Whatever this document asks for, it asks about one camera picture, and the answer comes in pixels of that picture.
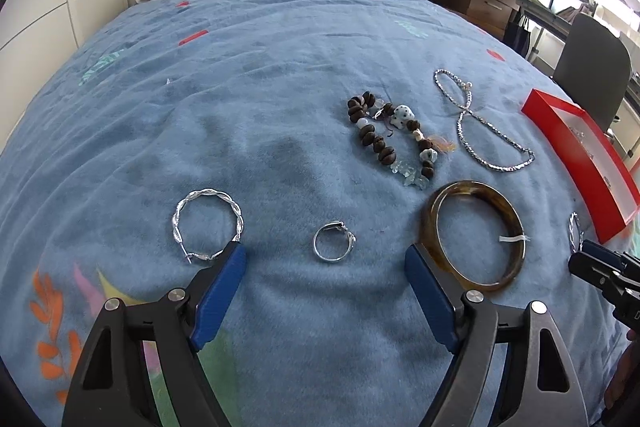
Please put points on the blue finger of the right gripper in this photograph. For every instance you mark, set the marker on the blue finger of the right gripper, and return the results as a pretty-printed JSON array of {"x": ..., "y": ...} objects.
[
  {"x": 601, "y": 253},
  {"x": 615, "y": 277}
]

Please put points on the white wardrobe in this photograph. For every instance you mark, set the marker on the white wardrobe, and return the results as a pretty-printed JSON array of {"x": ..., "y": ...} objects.
[{"x": 37, "y": 38}]

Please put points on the red shallow box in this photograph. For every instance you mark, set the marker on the red shallow box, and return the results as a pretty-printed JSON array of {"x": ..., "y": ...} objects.
[{"x": 606, "y": 185}]

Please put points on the dark grey chair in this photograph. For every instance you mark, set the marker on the dark grey chair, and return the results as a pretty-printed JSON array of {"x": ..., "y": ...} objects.
[{"x": 594, "y": 70}]

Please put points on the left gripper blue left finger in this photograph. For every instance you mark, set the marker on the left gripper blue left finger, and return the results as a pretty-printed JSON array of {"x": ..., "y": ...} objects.
[{"x": 111, "y": 385}]

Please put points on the dark tortoise bangle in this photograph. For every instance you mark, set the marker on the dark tortoise bangle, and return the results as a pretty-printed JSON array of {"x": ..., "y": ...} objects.
[{"x": 473, "y": 232}]

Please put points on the person's right hand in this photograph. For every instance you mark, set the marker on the person's right hand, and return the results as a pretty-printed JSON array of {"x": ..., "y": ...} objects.
[{"x": 625, "y": 366}]

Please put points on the dark blue hanging bag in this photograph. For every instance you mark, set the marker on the dark blue hanging bag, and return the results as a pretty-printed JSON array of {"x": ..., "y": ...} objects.
[{"x": 517, "y": 36}]

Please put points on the blue patterned bedspread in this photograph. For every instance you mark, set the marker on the blue patterned bedspread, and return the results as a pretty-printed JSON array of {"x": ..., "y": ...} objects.
[{"x": 330, "y": 123}]

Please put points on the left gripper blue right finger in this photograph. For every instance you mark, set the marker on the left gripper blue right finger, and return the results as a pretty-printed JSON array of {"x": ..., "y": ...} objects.
[{"x": 539, "y": 385}]

